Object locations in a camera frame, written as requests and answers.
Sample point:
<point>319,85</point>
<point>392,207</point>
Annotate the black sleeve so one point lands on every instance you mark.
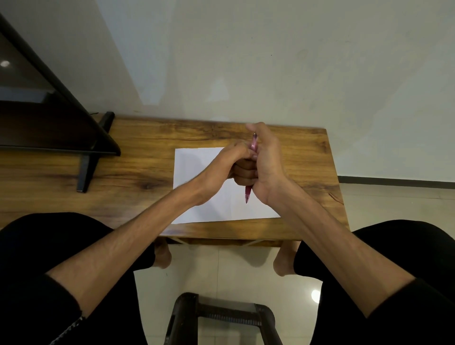
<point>35,316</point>
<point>416,316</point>

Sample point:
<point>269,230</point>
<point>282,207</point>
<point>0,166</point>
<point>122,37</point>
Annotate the person's leg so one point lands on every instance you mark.
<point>39,241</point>
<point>408,248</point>

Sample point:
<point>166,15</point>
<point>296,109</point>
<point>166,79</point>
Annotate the person's left forearm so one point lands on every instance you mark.
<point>135,234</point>

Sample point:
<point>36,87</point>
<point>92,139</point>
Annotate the black television stand foot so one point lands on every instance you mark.
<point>90,167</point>

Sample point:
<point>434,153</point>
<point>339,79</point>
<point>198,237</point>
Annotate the white paper sheet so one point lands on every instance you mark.
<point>193,165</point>

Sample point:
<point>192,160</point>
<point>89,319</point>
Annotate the person's left foot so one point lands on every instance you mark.
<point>162,256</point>

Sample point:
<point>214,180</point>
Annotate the person's left hand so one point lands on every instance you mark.
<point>217,170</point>

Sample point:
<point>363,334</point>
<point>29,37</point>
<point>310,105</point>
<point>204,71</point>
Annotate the black metal stool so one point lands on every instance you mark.
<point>188,316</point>

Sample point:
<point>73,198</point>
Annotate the person's right forearm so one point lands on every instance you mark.
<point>330,241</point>

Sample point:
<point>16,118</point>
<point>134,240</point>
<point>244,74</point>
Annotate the person's right foot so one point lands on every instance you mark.
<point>284,261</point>

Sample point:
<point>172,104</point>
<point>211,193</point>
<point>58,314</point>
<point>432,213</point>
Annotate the person's foot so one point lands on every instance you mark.
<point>284,261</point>
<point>162,256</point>

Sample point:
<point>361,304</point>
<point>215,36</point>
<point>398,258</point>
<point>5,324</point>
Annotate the red pen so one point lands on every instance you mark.
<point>248,193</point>

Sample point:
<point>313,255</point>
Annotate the black flat screen television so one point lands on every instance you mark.
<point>39,117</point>

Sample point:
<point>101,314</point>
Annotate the black right sleeve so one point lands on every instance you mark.
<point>416,316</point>

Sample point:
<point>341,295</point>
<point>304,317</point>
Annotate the person's right leg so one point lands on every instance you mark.
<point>408,248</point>

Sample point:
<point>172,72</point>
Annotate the black left sleeve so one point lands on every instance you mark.
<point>35,316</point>

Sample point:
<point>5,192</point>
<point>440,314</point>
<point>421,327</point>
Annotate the person's right hand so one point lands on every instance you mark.
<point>270,170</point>

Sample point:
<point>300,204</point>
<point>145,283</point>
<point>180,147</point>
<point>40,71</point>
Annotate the person's right thumb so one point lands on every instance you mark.
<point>261,138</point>

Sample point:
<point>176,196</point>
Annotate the person's left leg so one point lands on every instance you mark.
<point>39,241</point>

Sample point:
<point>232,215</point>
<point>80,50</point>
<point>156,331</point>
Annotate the person's left fingers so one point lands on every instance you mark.
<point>243,150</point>

